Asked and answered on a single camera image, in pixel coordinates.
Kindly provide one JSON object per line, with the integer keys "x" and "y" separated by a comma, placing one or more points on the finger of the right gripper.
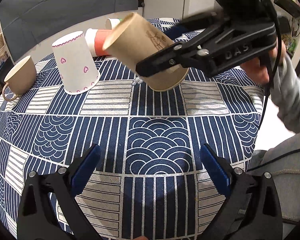
{"x": 177, "y": 54}
{"x": 197, "y": 21}

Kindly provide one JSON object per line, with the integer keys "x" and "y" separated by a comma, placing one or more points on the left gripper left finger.
{"x": 36, "y": 216}

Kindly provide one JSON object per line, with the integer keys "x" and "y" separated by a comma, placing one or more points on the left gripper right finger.
{"x": 251, "y": 209}

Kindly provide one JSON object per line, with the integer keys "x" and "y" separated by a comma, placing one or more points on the brown kraft paper cup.
{"x": 135, "y": 39}

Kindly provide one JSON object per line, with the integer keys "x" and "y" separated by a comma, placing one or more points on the grey sleeved right forearm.
{"x": 286, "y": 95}

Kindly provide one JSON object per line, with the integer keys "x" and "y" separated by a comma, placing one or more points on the white cup green band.
{"x": 111, "y": 23}

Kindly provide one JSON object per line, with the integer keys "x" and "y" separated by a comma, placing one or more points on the white cup orange band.
{"x": 95, "y": 39}

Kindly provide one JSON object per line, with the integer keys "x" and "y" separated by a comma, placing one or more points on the white cup pink hearts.
{"x": 75, "y": 63}

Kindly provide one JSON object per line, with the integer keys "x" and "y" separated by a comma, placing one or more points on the person right hand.
{"x": 257, "y": 72}

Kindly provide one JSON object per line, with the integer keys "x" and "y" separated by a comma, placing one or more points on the crumpled clear plastic scrap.
{"x": 137, "y": 81}

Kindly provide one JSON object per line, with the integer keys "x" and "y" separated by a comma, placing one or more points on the blue white patterned tablecloth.
{"x": 150, "y": 180}

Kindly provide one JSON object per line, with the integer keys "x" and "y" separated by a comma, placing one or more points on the beige ceramic mug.
{"x": 20, "y": 78}

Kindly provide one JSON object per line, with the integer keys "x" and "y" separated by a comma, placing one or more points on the grey cloth covered television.
{"x": 26, "y": 23}

